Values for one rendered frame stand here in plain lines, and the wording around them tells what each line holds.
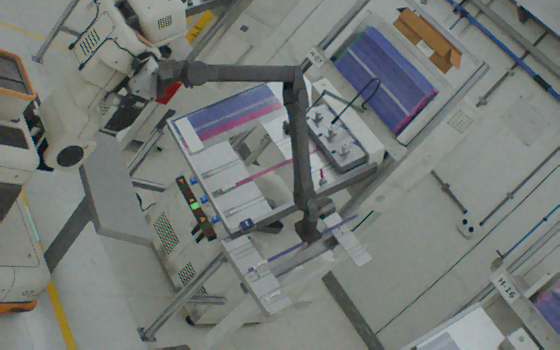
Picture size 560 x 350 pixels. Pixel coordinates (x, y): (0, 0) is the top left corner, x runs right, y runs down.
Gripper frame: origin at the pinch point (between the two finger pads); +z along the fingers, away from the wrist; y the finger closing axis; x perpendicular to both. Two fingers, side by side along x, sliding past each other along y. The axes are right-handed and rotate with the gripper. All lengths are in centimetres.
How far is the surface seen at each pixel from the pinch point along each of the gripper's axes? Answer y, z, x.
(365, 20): 76, -25, -82
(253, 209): 27.0, 7.8, 7.0
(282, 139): 52, 6, -23
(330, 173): 25.2, 5.0, -30.0
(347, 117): 42, -4, -50
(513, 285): -63, -9, -55
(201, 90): 161, 79, -35
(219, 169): 52, 9, 9
